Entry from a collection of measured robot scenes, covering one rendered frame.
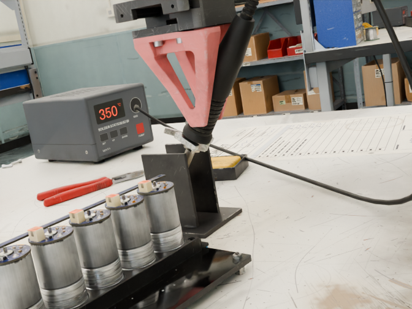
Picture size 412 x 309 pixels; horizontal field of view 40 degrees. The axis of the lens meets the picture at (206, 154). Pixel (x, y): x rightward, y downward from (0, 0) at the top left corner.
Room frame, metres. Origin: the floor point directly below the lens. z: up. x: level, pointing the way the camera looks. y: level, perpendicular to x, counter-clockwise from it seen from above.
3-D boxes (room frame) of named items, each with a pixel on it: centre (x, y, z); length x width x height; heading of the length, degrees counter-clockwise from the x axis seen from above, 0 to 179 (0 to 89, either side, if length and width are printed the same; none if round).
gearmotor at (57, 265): (0.30, 0.09, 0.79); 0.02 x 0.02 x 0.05
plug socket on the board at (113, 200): (0.34, 0.06, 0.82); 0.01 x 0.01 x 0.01; 48
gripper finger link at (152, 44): (0.45, -0.01, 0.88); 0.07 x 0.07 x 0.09; 55
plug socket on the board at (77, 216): (0.32, 0.08, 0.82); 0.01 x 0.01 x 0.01; 48
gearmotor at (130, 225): (0.35, 0.06, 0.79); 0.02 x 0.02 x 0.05
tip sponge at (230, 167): (0.61, 0.00, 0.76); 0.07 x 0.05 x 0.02; 69
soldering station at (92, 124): (0.85, 0.17, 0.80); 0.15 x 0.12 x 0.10; 48
